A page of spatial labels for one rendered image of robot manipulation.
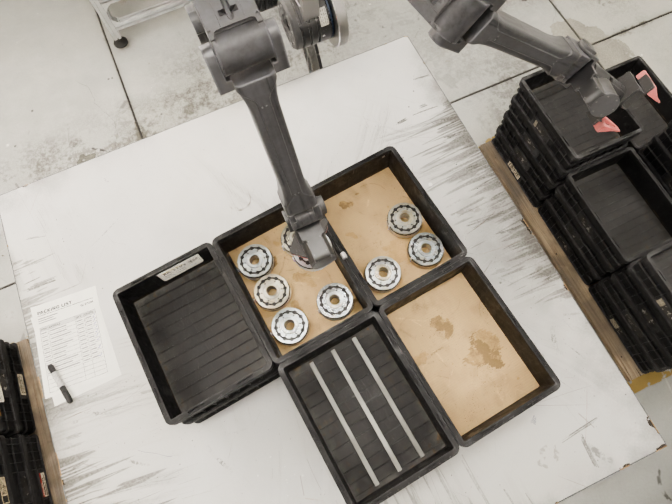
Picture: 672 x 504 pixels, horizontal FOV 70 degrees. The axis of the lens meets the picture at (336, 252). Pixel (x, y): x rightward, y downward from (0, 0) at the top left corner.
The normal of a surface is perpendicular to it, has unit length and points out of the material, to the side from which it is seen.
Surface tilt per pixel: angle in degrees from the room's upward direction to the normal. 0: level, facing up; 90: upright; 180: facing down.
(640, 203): 0
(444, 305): 0
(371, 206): 0
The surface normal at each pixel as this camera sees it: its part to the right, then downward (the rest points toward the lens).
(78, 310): -0.04, -0.33
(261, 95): 0.38, 0.75
